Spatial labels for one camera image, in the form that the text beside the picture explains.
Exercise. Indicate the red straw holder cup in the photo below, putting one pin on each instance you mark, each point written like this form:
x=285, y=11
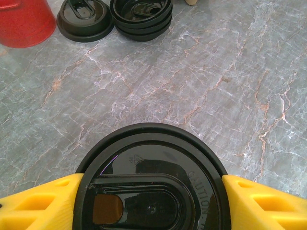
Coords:
x=24, y=24

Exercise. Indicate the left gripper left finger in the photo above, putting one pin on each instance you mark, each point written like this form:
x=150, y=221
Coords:
x=36, y=206

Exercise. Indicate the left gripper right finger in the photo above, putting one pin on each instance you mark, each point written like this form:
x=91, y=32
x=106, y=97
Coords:
x=268, y=208

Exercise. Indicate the stack of black cup lids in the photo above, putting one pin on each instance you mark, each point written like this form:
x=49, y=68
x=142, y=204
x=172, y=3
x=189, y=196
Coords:
x=142, y=26

